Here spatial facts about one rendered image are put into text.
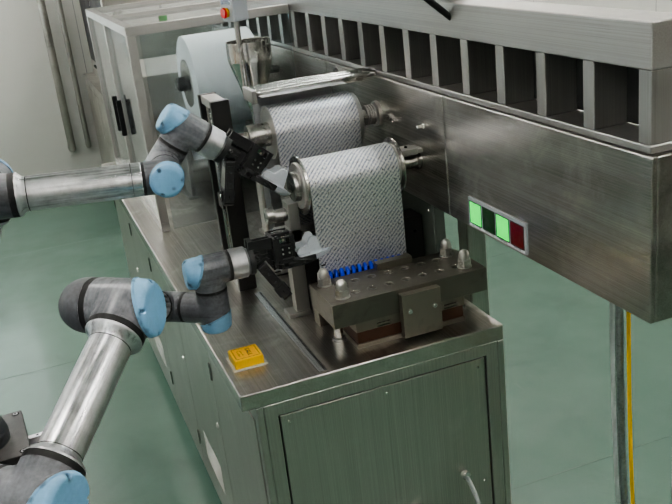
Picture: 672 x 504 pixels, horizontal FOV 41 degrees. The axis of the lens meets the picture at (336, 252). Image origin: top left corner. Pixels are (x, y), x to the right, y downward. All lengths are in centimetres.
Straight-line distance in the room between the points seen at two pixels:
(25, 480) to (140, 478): 190
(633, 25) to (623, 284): 45
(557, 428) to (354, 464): 144
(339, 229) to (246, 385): 46
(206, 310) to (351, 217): 42
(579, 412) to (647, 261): 203
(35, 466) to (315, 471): 76
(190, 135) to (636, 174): 102
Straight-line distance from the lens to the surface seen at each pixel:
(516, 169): 192
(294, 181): 220
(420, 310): 214
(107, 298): 181
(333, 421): 212
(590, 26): 165
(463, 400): 225
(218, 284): 215
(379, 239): 228
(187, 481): 344
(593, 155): 168
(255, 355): 213
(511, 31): 187
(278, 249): 216
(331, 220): 222
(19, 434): 226
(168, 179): 198
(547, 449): 339
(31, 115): 766
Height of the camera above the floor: 186
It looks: 20 degrees down
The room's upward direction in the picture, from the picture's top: 7 degrees counter-clockwise
